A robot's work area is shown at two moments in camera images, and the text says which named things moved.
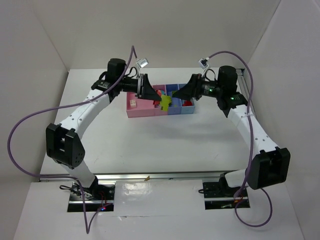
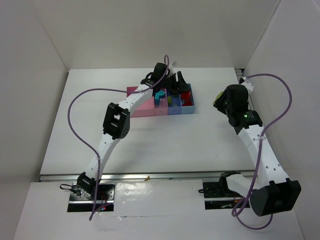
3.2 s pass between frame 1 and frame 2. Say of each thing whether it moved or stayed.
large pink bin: stayed
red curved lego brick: moved
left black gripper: moved
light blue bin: stayed
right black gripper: moved
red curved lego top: stayed
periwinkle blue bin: stayed
